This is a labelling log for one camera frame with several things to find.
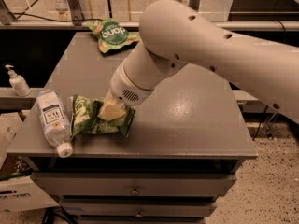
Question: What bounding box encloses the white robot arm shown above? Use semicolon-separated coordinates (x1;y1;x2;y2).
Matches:
100;0;299;123

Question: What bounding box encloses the clear plastic water bottle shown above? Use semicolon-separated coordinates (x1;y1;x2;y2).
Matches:
36;90;73;158

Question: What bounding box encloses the green Pop chip bag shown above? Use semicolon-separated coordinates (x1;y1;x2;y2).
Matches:
89;18;140;53

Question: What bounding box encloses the white pump dispenser bottle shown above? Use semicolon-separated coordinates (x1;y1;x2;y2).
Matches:
5;64;31;97

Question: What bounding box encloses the grey drawer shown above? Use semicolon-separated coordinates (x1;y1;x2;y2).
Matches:
60;197;217;217
31;172;236;197

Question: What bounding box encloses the black cable along rail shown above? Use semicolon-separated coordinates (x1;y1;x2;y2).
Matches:
8;12;104;23

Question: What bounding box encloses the metal railing frame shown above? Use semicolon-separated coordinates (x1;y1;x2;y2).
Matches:
1;0;299;31

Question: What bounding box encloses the grey drawer cabinet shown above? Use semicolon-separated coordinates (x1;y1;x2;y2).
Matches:
7;31;259;224

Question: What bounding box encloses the green jalapeno Kettle chip bag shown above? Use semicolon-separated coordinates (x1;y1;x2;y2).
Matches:
69;94;135;138

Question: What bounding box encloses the top grey drawer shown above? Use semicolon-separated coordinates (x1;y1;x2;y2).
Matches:
31;172;236;197

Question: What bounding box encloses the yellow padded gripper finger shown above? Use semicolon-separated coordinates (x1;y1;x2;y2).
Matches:
98;104;126;121

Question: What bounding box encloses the white cardboard box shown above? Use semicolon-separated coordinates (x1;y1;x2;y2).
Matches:
0;112;58;212

